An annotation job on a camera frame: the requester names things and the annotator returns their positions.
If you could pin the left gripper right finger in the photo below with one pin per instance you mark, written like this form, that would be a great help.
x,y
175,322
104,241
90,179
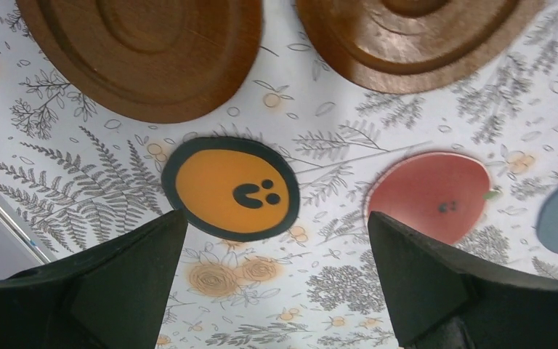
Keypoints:
x,y
438,296

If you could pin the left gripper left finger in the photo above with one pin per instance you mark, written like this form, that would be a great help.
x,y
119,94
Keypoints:
x,y
112,295

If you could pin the red apple coaster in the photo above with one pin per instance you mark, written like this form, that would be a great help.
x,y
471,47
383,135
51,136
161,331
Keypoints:
x,y
439,194

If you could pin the orange smiley coaster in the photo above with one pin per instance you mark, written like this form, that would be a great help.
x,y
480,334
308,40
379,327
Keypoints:
x,y
232,188

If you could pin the brown wooden coaster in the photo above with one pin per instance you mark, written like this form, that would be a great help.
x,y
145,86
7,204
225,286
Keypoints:
x,y
160,62
405,47

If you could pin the floral tablecloth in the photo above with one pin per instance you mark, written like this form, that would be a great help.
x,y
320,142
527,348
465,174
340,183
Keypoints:
x,y
77,174

